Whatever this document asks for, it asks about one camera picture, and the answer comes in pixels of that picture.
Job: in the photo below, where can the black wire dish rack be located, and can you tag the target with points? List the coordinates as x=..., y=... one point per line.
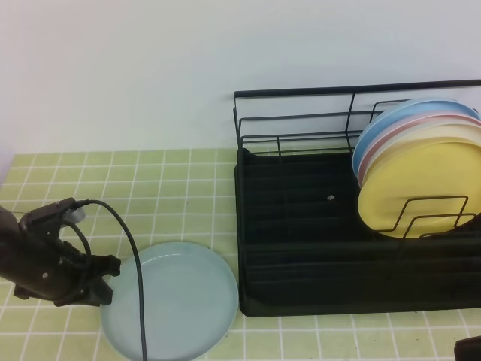
x=298, y=252

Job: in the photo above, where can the blue plate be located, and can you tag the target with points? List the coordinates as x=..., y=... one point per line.
x=405, y=109

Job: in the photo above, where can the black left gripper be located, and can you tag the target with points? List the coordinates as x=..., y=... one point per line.
x=43, y=272

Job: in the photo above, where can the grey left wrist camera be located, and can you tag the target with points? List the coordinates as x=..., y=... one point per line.
x=49, y=219

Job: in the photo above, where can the cream plate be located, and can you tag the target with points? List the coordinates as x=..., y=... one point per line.
x=471, y=133

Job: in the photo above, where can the mint green plate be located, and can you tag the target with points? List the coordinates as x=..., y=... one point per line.
x=190, y=302

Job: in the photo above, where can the pink plate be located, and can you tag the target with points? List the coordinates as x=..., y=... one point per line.
x=406, y=125

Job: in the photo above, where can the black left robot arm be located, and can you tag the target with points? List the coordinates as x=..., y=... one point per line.
x=69, y=232

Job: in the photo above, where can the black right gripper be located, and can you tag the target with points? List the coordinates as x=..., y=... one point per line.
x=468, y=349

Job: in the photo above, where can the yellow plate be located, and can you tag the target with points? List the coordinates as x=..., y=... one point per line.
x=424, y=189

